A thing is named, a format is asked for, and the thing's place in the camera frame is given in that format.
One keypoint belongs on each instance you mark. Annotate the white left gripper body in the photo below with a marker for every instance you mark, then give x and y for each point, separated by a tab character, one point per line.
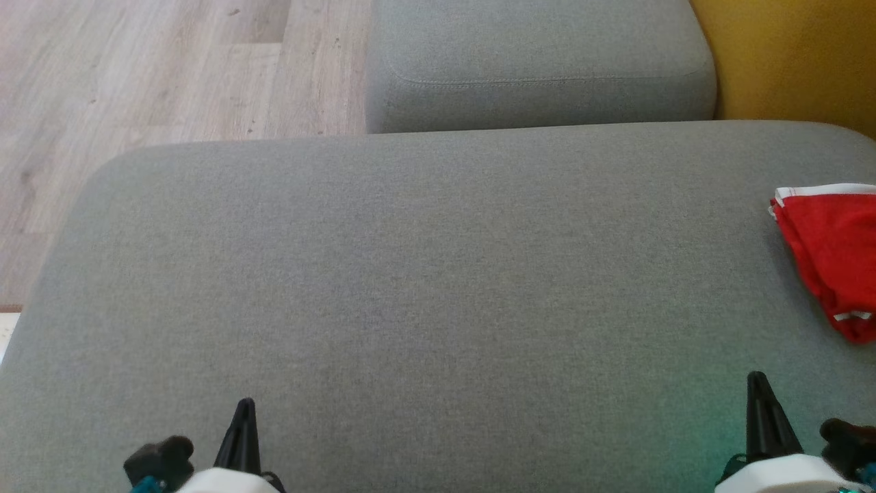
229	481

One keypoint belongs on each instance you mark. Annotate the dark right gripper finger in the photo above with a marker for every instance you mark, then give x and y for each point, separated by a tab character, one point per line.
781	431
755	418

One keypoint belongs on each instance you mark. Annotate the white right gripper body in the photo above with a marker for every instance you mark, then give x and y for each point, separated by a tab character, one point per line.
780	478

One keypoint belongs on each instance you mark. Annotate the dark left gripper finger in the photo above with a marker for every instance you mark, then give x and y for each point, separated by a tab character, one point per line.
252	438
231	441

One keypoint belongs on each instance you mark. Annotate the red white-trimmed shorts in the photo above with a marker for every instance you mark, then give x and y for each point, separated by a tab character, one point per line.
828	233

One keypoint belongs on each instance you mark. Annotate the large grey sofa seat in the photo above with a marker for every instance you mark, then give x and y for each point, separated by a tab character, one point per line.
445	274

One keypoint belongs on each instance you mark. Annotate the yellow furniture panel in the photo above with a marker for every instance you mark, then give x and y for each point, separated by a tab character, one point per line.
794	61

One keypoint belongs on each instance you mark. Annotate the small grey sofa cushion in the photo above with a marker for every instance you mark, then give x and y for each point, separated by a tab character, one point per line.
540	61

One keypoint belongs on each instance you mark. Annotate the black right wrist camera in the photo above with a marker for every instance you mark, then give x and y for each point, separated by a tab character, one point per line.
848	445

